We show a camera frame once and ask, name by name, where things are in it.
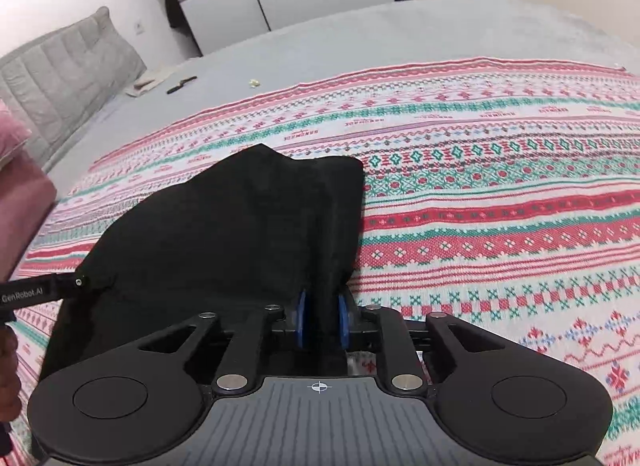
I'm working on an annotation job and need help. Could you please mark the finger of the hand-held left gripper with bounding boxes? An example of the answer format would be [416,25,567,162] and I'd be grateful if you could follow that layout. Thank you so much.
[57,271,92,299]

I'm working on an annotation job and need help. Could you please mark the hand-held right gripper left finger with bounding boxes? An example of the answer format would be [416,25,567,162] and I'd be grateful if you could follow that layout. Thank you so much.
[132,290,313,394]

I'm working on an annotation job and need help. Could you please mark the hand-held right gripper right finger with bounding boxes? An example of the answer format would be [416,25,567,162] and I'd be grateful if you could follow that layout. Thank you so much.
[336,290,511,394]

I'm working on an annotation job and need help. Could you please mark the black pants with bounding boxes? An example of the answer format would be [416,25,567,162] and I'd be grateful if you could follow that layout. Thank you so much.
[40,143,366,383]

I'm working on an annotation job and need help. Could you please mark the person's left hand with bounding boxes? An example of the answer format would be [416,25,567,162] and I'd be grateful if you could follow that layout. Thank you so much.
[0,323,22,424]

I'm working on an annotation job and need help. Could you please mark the pink duvet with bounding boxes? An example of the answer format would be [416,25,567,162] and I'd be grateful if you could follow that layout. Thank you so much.
[0,98,58,284]

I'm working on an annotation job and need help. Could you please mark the grey padded headboard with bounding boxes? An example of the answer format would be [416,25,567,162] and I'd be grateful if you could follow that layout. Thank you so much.
[0,6,147,173]

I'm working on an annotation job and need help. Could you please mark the red green patterned blanket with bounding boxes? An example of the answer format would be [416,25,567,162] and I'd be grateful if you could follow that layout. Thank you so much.
[0,56,640,466]

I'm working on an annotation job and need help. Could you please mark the beige cloth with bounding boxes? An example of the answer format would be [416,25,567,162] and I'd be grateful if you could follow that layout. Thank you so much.
[124,66,180,98]

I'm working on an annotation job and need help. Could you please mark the small black clip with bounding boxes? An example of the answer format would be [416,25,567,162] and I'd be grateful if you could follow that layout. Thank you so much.
[166,76,198,95]

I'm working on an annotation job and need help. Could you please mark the grey bed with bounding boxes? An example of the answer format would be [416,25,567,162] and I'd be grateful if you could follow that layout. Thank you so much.
[42,0,640,187]

